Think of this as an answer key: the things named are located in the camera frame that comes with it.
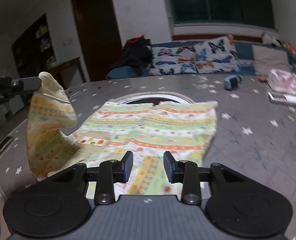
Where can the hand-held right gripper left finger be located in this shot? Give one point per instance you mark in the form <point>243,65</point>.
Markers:
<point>128,167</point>

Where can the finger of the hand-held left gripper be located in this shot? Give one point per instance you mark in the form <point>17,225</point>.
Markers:
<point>25,83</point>

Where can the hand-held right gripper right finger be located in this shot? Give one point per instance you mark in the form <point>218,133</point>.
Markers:
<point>168,167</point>

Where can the colourful patterned pants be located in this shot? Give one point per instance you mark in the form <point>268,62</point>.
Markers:
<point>150,125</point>

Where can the wooden shelf cabinet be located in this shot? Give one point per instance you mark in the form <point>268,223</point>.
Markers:
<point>33,47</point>

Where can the wooden side table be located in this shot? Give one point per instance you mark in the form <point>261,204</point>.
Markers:
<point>65,66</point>

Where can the grey star print tablecloth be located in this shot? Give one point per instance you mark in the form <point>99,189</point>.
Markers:
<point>250,150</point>

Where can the dark wooden door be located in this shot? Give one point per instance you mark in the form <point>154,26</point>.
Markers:
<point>98,30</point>

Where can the blue sofa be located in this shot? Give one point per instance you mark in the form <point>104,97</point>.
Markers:
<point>124,71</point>

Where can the butterfly print pillow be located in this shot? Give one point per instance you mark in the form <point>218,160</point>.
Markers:
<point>216,55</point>
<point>172,60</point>

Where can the black jacket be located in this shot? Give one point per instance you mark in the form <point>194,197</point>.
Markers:
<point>135,55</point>

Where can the white remote control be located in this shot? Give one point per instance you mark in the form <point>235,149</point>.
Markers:
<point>287,98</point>

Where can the pink plastic bag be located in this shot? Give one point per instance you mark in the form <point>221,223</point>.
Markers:
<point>284,80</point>

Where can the grey pillow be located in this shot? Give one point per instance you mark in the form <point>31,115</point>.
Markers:
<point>270,60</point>

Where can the black and white plush toy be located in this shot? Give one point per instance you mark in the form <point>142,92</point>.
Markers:
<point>270,38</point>

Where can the green framed window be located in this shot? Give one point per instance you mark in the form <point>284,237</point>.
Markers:
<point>220,2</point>

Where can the blue toy camera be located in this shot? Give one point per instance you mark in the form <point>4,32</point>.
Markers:
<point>232,82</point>

